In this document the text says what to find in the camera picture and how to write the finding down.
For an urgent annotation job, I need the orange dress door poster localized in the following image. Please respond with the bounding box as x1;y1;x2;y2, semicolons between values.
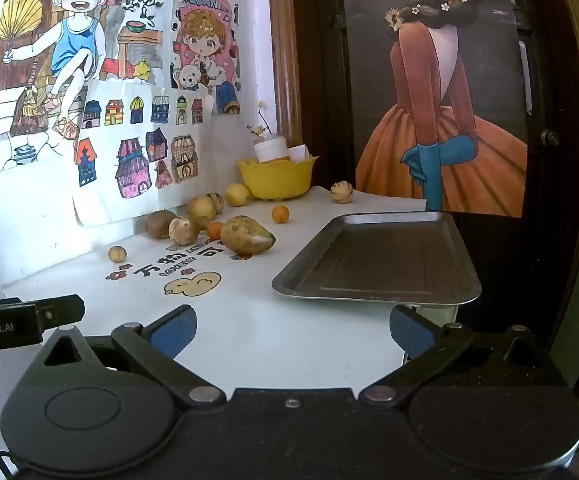
337;0;530;219

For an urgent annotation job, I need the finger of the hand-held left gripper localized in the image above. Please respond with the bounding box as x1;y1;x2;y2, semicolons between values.
32;295;87;332

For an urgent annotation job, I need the white jar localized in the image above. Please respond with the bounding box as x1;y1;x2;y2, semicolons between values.
254;132;291;164

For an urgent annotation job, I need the yellow flower sprig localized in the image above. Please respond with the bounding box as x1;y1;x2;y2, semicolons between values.
246;100;273;139

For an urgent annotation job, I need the brown kiwi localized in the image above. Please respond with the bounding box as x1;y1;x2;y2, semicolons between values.
144;211;178;237

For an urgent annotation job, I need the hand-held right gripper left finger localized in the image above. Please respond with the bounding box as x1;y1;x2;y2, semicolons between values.
40;304;228;408

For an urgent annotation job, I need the teddy bear cartoon wall drawing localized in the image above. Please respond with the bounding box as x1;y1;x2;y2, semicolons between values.
170;0;243;116

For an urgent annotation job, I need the yellow flower-shaped bowl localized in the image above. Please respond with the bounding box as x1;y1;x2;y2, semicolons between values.
236;155;319;202

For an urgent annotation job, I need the dark wooden door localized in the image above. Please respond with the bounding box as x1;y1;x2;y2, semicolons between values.
289;0;579;386

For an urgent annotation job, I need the yellow pear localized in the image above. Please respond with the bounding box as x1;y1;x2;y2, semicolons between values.
187;195;218;221

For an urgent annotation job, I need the fan cartoon wall drawing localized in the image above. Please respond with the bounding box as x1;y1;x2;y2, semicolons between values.
0;0;171;174

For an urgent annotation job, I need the cream striped melon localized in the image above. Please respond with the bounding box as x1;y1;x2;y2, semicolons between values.
168;216;201;247

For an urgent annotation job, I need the yellow striped melon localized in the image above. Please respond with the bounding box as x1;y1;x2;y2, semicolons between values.
330;181;355;205

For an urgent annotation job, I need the colourful houses wall drawing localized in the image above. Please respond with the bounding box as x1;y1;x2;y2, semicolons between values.
72;80;215;229

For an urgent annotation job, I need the metal tray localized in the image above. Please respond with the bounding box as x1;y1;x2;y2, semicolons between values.
272;211;483;307

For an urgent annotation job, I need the brown-yellow mango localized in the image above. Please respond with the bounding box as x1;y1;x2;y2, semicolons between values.
220;215;277;256

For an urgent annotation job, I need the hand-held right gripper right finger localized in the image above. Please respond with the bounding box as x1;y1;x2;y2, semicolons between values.
357;304;553;407

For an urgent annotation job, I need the yellow lemon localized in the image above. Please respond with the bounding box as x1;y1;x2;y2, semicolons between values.
226;183;252;207

